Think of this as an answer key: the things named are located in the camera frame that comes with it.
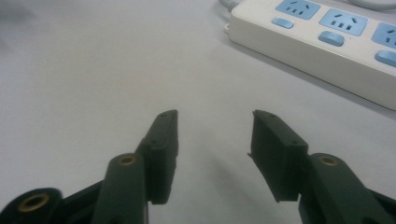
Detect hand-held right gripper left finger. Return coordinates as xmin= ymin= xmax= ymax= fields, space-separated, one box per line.
xmin=91 ymin=109 xmax=179 ymax=224

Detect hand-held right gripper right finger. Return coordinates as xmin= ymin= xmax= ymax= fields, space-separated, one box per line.
xmin=247 ymin=109 xmax=396 ymax=224

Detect white power strip blue sockets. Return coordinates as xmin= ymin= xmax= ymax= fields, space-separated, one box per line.
xmin=223 ymin=0 xmax=396 ymax=111

